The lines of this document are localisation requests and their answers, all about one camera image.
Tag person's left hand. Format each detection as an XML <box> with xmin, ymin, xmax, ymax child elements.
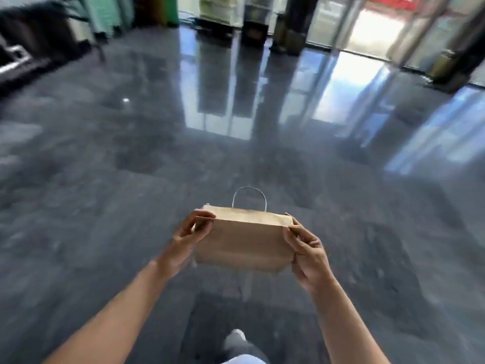
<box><xmin>158</xmin><ymin>209</ymin><xmax>216</xmax><ymax>277</ymax></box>

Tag brown paper bag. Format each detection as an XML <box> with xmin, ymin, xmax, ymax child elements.
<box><xmin>194</xmin><ymin>187</ymin><xmax>295</xmax><ymax>273</ymax></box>

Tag person's left forearm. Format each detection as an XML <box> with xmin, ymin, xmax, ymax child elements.
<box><xmin>43</xmin><ymin>258</ymin><xmax>173</xmax><ymax>364</ymax></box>

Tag person's grey trouser leg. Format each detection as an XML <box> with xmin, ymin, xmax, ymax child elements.
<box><xmin>221</xmin><ymin>333</ymin><xmax>270</xmax><ymax>364</ymax></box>

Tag black pillar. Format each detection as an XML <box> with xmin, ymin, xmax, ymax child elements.
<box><xmin>270</xmin><ymin>0</ymin><xmax>321</xmax><ymax>56</ymax></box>

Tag person's right hand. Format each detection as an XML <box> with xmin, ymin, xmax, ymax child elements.
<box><xmin>283</xmin><ymin>213</ymin><xmax>336</xmax><ymax>294</ymax></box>

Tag black box stand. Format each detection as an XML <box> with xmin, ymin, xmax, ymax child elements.
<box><xmin>241</xmin><ymin>0</ymin><xmax>270</xmax><ymax>49</ymax></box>

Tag cream display rack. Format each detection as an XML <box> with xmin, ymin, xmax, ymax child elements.
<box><xmin>198</xmin><ymin>0</ymin><xmax>243</xmax><ymax>37</ymax></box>

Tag dark counter desk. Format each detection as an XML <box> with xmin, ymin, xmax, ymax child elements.
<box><xmin>0</xmin><ymin>0</ymin><xmax>107</xmax><ymax>96</ymax></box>

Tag glass door frame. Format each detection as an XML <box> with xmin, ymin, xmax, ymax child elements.
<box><xmin>307</xmin><ymin>0</ymin><xmax>485</xmax><ymax>72</ymax></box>

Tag person's right forearm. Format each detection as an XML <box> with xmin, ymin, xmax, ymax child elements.
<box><xmin>310</xmin><ymin>276</ymin><xmax>391</xmax><ymax>364</ymax></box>

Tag dark pillar with yellow base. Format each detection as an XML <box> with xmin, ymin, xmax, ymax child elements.
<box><xmin>424</xmin><ymin>4</ymin><xmax>485</xmax><ymax>94</ymax></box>

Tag green cabinet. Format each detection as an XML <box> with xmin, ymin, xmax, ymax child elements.
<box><xmin>84</xmin><ymin>0</ymin><xmax>180</xmax><ymax>37</ymax></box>

